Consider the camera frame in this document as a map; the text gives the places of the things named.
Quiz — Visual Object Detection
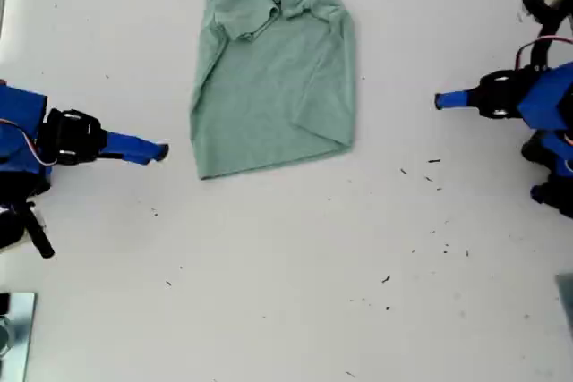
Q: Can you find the green t shirt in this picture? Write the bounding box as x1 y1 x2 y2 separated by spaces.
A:
190 0 358 182

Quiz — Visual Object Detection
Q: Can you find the arm red white wire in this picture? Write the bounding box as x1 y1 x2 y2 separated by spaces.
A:
0 119 47 166
517 36 573 71

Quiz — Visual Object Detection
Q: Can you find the camera black stalk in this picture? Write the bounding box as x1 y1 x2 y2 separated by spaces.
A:
530 8 566 71

